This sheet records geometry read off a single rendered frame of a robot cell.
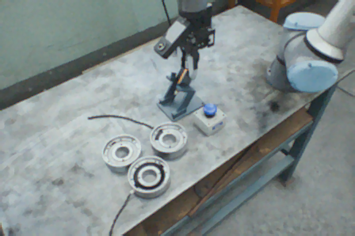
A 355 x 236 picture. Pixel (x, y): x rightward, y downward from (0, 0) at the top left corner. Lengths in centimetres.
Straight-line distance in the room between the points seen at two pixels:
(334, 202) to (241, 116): 101
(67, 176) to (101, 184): 10
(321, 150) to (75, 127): 148
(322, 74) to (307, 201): 104
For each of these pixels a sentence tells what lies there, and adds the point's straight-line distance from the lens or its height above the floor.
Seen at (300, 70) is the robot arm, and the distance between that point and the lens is 79.
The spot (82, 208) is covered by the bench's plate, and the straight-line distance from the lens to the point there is 77.
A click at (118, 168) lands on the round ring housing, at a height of 83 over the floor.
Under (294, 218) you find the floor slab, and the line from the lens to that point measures 167.
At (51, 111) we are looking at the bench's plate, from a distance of 101.
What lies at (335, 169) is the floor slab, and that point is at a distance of 191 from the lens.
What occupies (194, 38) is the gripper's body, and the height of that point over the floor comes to 105.
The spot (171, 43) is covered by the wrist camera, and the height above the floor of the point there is 106.
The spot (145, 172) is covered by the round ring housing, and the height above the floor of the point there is 82.
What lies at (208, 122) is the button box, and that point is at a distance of 82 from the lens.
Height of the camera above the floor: 146
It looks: 48 degrees down
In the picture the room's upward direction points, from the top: 3 degrees counter-clockwise
